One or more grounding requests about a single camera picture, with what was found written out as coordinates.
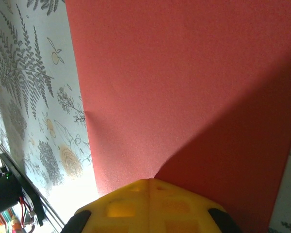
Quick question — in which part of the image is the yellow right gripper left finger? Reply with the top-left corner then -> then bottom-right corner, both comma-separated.
60,179 -> 150,233

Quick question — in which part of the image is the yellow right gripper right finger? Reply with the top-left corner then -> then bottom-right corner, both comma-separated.
149,179 -> 243,233

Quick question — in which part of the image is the red square paper sheet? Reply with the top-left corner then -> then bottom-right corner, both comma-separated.
64,0 -> 291,233

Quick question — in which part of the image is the colourful background clutter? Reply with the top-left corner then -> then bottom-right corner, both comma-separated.
0,208 -> 22,233

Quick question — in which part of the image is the aluminium table edge rail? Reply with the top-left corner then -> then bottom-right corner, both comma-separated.
0,132 -> 66,233

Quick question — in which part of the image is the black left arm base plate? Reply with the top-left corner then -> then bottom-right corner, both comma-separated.
0,152 -> 45,226

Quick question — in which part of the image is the wired power connector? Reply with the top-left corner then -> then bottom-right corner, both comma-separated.
19,196 -> 37,229

